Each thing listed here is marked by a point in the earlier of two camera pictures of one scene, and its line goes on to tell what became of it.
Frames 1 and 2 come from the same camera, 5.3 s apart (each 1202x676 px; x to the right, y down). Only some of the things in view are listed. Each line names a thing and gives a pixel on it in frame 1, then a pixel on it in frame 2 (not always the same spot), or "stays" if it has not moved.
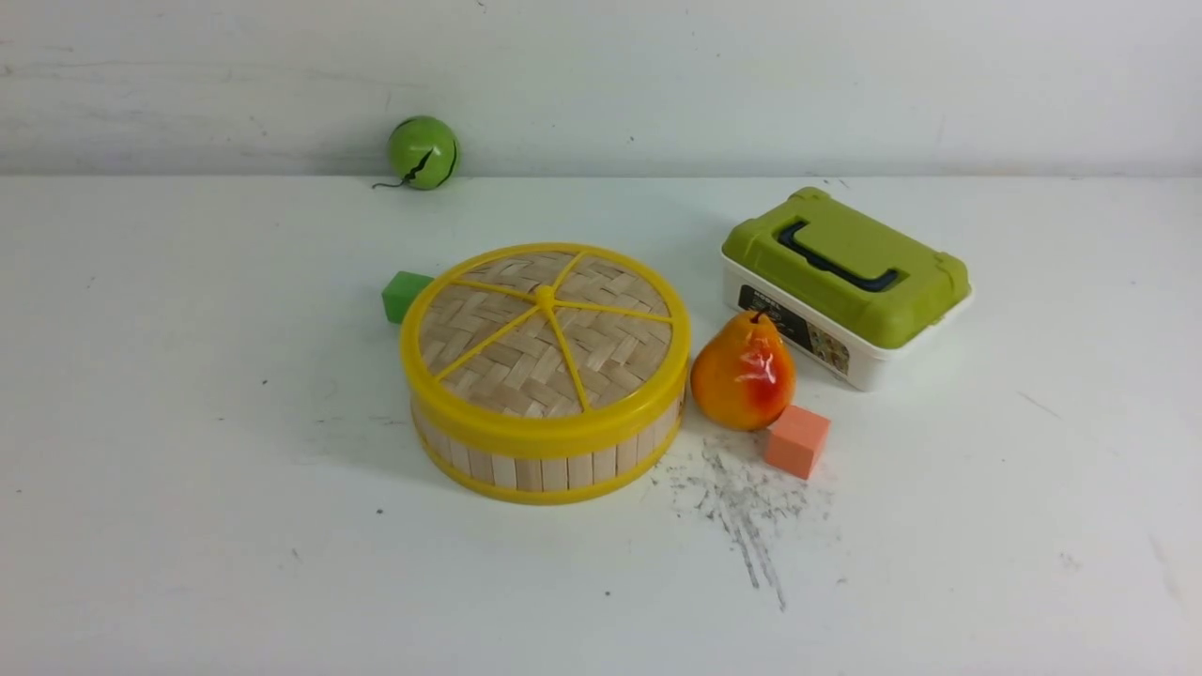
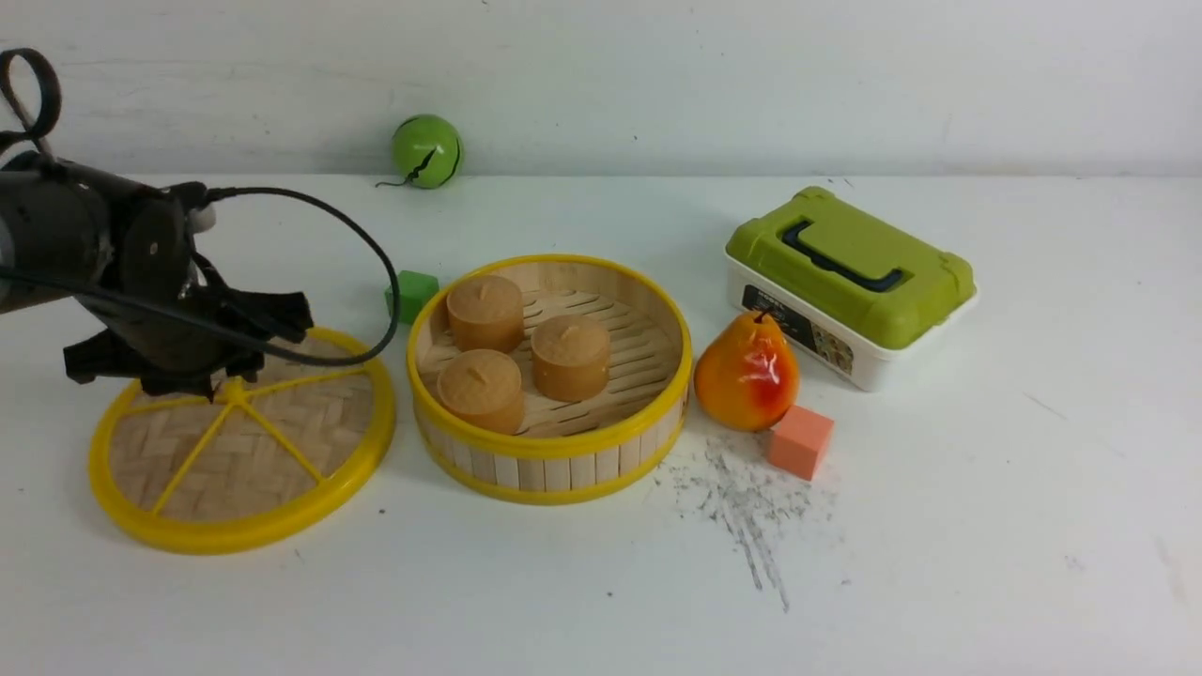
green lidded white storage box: [838, 286] stays
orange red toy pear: [744, 376] stays
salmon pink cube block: [796, 441] stays
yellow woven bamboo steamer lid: [547, 345] -> [268, 456]
